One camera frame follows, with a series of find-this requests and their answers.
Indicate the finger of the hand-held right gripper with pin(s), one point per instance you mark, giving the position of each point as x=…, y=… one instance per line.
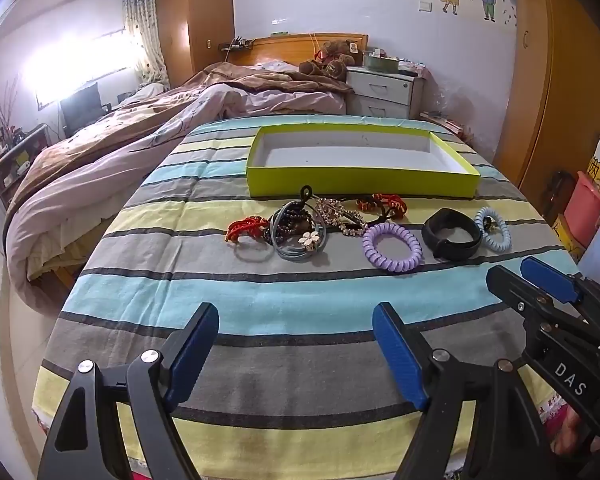
x=550, y=275
x=510, y=285

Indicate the rhinestone hair clip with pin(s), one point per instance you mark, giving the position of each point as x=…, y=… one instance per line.
x=340, y=217

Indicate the wooden headboard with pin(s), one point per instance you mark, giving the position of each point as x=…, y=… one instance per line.
x=290, y=47

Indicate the dried flower branches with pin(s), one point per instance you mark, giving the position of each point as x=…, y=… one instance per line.
x=5, y=105

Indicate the striped cloth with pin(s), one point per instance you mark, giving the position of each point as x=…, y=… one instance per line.
x=280, y=285

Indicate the patterned curtain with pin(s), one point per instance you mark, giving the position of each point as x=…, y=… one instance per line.
x=142, y=35

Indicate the cluttered low shelf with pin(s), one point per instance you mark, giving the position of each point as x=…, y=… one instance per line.
x=15, y=160

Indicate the yellow-green cardboard box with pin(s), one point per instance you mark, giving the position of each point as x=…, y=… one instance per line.
x=360, y=182

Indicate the power strip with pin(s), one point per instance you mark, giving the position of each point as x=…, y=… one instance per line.
x=235, y=45

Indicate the window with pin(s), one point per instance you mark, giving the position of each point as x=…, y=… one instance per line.
x=80, y=60

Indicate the plastic bag with books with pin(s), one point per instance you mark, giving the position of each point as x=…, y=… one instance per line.
x=447, y=125

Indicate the wooden wardrobe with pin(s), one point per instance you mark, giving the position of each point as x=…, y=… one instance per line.
x=200, y=20

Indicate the brown teddy bear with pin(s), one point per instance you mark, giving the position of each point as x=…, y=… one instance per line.
x=332, y=65

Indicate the person's right hand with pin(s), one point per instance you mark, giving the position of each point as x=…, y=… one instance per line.
x=572, y=430

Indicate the green basket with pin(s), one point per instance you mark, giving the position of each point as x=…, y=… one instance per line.
x=380, y=62

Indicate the white nightstand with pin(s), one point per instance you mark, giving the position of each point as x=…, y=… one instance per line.
x=380, y=90

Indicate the black office chair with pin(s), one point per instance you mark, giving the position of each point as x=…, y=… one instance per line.
x=82, y=105

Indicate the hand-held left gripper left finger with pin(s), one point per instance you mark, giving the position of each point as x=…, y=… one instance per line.
x=185, y=355

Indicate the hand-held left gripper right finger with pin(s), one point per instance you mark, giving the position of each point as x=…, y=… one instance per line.
x=400, y=355

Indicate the wooden door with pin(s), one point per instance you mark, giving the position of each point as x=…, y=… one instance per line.
x=570, y=85

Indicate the pink and brown quilt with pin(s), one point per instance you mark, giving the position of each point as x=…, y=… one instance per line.
x=105, y=160

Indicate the black smart band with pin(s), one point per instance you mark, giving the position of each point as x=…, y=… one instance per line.
x=452, y=250

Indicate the black and gold charm tie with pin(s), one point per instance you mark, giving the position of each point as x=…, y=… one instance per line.
x=487, y=222

